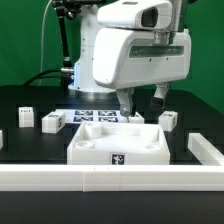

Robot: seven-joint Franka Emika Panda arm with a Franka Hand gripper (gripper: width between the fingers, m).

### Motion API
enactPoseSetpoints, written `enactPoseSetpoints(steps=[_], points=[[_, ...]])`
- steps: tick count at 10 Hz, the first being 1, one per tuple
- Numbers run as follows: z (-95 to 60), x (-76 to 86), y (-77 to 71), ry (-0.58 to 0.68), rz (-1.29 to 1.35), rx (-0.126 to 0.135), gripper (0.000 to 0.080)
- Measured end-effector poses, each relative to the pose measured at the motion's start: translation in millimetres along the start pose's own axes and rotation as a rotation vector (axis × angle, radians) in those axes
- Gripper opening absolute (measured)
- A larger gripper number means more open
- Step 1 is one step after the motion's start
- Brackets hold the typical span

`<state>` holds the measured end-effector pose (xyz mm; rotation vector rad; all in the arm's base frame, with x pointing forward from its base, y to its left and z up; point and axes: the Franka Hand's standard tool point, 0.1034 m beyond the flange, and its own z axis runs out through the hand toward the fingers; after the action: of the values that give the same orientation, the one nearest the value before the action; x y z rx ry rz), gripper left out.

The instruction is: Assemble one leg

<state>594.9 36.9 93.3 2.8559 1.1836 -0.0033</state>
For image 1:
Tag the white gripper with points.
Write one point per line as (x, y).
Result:
(141, 42)

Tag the white square tabletop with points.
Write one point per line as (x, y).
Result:
(105, 143)

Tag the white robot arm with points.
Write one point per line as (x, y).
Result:
(84, 84)

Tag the tag sheet on table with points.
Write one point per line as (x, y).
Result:
(77, 116)

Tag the white obstacle fence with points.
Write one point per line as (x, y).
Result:
(109, 178)

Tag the black camera stand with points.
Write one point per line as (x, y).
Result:
(69, 9)

